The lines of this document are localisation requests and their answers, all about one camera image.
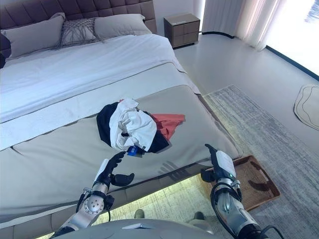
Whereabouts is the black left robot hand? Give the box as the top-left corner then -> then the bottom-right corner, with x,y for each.
93,150 -> 136,187

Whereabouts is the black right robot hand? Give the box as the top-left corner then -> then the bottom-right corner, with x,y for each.
200,143 -> 237,184

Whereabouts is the navy black garment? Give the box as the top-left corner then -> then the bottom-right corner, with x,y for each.
96,102 -> 172,154

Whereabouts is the white garment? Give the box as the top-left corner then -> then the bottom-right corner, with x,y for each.
109,98 -> 158,152

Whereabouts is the orange garment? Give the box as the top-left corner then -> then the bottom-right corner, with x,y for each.
119,99 -> 186,141

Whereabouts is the brown wicker basket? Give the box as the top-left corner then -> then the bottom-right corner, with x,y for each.
205,154 -> 281,212

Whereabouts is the white bed with pillows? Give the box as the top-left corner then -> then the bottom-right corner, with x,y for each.
0,84 -> 244,225

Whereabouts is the light grey bed sheet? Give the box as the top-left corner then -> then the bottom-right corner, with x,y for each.
0,59 -> 201,151

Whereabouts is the grey striped rug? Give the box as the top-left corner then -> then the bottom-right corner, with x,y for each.
74,84 -> 319,239

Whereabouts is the silver right robot leg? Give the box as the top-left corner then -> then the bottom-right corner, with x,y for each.
190,211 -> 206,222

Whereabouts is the grey robot torso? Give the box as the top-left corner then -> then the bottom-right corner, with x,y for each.
53,219 -> 217,239

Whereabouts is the small cream floor mat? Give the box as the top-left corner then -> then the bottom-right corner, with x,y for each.
294,84 -> 319,124

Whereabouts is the white duvet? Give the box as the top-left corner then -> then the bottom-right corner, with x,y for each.
0,33 -> 187,125

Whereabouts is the brown wooden nightstand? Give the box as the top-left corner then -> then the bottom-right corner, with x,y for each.
163,12 -> 201,48

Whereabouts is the grey patterned cushion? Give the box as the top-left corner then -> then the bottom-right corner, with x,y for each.
53,18 -> 99,49

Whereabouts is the white sheer curtain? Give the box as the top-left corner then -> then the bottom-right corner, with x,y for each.
201,0 -> 270,50

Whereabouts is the large beige pillow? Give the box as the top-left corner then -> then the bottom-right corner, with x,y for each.
94,13 -> 153,42
0,12 -> 66,59

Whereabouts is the black framed glass window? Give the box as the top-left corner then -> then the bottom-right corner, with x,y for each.
265,0 -> 319,82

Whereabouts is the dark grey upholstered seat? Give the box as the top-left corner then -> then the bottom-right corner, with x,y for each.
0,32 -> 12,68

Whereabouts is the tufted brown headboard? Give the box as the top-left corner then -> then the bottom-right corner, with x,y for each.
0,0 -> 157,35

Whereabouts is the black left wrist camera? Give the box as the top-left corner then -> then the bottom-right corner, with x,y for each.
104,195 -> 116,209

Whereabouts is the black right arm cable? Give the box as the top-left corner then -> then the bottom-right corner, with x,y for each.
210,180 -> 275,239

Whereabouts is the bed with upholstered frame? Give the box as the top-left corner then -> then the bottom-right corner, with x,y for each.
0,32 -> 245,239

